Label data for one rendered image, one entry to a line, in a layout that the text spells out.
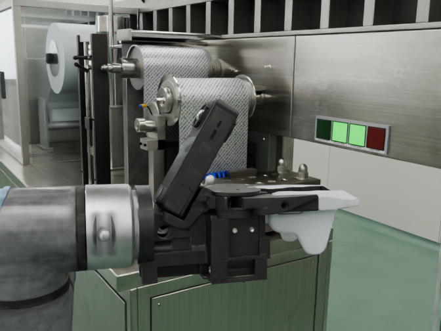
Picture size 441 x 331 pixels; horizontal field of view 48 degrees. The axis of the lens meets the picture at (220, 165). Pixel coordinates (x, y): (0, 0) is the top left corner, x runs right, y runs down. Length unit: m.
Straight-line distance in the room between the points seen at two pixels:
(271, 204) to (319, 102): 1.00
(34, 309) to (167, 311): 0.80
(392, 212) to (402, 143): 3.09
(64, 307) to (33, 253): 0.07
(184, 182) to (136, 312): 0.77
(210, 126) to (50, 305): 0.20
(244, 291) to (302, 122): 0.51
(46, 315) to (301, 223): 0.24
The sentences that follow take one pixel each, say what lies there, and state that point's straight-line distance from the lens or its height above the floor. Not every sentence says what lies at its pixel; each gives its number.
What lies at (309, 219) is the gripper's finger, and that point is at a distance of 0.47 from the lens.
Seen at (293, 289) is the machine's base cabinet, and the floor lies 0.74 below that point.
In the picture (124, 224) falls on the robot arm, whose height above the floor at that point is 1.23.
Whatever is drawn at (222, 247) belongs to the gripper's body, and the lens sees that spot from 0.44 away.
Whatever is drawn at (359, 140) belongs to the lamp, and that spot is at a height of 1.17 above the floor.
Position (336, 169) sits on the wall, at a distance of 4.66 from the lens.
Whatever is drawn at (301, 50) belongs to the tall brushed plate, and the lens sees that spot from 1.47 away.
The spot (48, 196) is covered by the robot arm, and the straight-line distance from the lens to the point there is 0.43.
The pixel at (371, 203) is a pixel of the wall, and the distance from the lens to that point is 4.44.
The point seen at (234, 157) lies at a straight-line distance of 1.51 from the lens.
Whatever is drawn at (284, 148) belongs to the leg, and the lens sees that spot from 1.80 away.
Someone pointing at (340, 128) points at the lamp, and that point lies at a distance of 1.35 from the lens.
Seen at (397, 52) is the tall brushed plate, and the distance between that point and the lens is 1.25.
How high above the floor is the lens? 1.36
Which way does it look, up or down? 12 degrees down
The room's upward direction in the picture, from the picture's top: 1 degrees clockwise
